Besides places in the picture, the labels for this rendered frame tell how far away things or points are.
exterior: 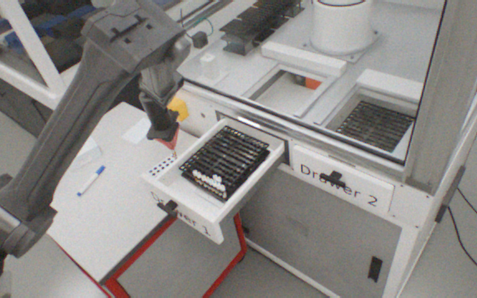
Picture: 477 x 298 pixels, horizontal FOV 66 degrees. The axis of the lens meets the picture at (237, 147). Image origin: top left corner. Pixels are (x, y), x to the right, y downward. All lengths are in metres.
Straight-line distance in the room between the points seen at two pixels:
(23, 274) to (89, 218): 1.11
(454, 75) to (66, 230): 1.13
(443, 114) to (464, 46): 0.15
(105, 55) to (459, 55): 0.57
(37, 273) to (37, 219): 1.69
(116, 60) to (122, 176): 0.94
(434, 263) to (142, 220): 1.36
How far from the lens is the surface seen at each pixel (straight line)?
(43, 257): 2.37
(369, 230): 1.22
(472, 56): 0.75
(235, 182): 1.08
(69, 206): 1.38
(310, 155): 1.05
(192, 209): 0.98
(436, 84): 0.79
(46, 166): 0.58
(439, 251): 2.04
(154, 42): 0.48
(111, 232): 1.24
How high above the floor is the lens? 1.69
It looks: 44 degrees down
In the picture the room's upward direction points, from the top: 11 degrees counter-clockwise
